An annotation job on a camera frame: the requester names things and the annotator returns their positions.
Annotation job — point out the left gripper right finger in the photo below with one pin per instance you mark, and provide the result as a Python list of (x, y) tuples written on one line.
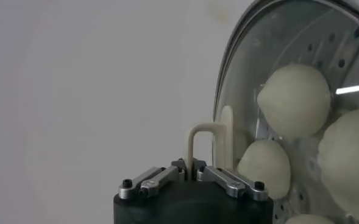
[(228, 182)]

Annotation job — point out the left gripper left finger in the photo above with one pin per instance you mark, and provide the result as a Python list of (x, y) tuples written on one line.
[(158, 182)]

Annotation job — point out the white steamed baozi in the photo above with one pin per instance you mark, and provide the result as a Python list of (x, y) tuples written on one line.
[(295, 100), (308, 219), (350, 161), (266, 170)]

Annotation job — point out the round glass pot lid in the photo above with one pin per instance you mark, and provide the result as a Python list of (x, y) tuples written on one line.
[(225, 137)]

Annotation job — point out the perforated steel steamer basket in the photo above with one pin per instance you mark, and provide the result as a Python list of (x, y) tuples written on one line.
[(346, 45)]

